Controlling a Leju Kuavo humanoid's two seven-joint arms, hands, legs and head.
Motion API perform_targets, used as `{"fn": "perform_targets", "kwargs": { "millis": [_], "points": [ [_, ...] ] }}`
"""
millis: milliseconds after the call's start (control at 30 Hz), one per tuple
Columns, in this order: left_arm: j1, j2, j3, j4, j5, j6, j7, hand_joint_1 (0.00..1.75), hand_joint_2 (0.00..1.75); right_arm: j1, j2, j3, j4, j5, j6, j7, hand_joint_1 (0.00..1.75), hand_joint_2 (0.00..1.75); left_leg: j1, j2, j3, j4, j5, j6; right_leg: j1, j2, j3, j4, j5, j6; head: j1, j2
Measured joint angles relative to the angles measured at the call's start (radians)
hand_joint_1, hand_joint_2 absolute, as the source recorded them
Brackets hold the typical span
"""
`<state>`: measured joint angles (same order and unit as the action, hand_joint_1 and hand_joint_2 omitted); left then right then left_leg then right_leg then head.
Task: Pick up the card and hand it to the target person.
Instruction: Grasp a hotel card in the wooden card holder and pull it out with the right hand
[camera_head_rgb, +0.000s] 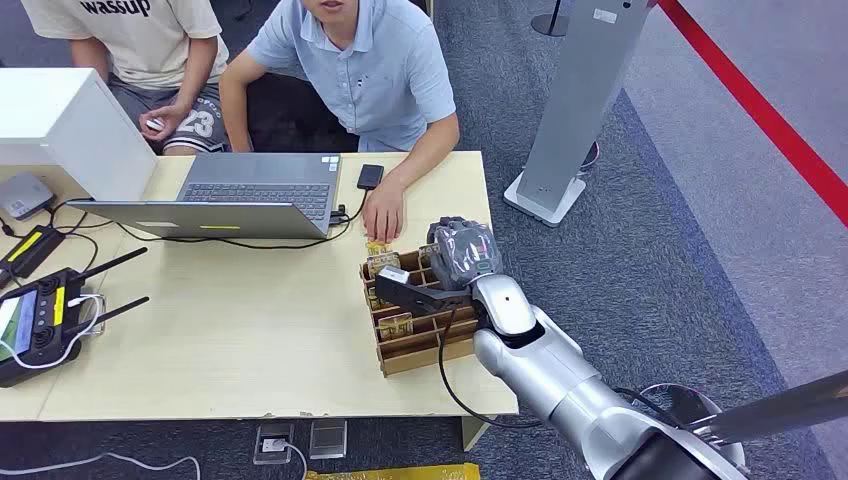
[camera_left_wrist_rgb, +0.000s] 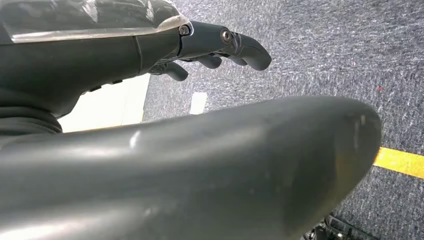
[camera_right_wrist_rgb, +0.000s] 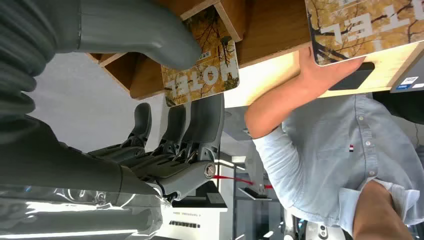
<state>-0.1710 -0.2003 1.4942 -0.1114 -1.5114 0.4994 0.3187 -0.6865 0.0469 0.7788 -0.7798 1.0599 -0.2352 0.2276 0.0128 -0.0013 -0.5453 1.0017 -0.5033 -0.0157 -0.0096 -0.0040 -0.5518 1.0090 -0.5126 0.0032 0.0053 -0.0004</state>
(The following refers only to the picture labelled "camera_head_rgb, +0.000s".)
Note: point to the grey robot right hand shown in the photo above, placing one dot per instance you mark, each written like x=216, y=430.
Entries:
x=464, y=252

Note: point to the person's left hand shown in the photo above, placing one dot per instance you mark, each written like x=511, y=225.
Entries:
x=384, y=212
x=169, y=119

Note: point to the small white object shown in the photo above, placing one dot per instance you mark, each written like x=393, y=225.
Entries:
x=154, y=124

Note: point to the person's right forearm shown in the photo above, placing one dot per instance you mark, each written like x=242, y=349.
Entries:
x=235, y=112
x=89, y=56

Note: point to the person's left forearm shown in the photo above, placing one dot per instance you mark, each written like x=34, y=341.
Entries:
x=199, y=73
x=424, y=156

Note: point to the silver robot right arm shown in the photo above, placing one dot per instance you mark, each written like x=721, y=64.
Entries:
x=563, y=378

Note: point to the person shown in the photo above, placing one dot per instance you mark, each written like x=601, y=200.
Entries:
x=371, y=79
x=132, y=40

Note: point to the wooden card organizer box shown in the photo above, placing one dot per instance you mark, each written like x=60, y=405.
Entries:
x=424, y=354

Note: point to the black external drive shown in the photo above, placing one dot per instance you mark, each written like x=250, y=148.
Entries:
x=371, y=177

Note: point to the white box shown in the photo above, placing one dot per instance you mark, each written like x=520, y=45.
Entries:
x=66, y=119

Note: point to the grey laptop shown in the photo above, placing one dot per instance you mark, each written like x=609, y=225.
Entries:
x=265, y=172

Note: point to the dark round base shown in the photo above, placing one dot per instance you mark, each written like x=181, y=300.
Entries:
x=591, y=156

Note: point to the grey router box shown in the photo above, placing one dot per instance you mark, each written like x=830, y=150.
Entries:
x=23, y=195

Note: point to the wooden desk leg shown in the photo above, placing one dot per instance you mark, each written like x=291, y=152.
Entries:
x=472, y=430

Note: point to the black device with yellow label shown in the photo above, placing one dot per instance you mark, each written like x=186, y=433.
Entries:
x=40, y=255

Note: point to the grey kiosk stand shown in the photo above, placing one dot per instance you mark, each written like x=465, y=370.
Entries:
x=583, y=86

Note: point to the grey floor socket cover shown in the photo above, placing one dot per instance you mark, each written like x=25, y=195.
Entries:
x=328, y=438

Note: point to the yellow bag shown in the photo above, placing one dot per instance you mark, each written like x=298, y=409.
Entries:
x=397, y=474

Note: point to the black remote controller with antennas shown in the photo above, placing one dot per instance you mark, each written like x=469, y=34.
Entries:
x=40, y=318

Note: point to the black stanchion base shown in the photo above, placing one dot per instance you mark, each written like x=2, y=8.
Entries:
x=550, y=26

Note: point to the white rimmed round base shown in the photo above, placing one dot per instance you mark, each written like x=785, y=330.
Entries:
x=669, y=401

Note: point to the floor socket with white plug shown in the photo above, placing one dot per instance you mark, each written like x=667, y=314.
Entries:
x=273, y=444

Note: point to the red barrier belt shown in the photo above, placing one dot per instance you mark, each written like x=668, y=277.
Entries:
x=762, y=109

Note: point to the grey metal bar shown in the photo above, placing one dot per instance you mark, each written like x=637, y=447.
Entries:
x=782, y=404

